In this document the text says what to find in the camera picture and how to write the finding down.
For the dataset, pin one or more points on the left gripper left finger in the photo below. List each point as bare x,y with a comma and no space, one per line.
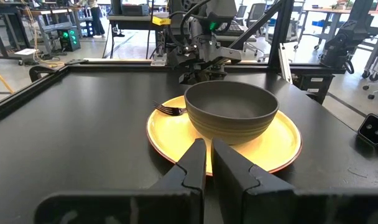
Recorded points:
182,180

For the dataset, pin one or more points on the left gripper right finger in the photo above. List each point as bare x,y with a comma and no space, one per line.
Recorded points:
232,180

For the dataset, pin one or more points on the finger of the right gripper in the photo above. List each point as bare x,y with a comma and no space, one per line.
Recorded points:
192,77
217,74

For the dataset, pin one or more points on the yellow round plate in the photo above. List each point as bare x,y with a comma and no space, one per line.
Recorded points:
170,137

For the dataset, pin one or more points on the dark grey ribbed bowl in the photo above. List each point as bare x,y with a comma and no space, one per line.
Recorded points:
232,118

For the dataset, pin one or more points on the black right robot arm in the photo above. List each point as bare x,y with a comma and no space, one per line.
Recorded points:
195,25

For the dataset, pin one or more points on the black background robot arm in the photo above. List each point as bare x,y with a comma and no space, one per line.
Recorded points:
338,49

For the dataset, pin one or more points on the grey office chair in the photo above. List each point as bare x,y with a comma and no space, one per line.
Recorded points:
255,14

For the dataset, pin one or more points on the black equipment case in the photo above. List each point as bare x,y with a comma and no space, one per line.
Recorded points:
134,10

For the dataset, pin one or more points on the black control box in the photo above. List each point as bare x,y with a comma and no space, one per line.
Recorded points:
313,88

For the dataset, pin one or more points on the person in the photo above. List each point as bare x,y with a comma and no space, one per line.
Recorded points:
95,18

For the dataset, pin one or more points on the green lit computer tower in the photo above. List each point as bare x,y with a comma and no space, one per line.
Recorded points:
69,39

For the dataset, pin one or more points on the white flat floor box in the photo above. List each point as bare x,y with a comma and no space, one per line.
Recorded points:
25,52

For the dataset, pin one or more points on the black diagonal frame strut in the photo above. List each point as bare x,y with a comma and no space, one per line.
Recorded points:
257,24

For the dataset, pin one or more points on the black vertical frame post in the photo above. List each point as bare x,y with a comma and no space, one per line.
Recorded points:
279,31

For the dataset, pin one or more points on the black stereo camera box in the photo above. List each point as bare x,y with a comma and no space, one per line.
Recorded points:
374,129

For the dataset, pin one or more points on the black table edge frame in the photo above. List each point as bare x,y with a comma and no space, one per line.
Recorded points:
21,96

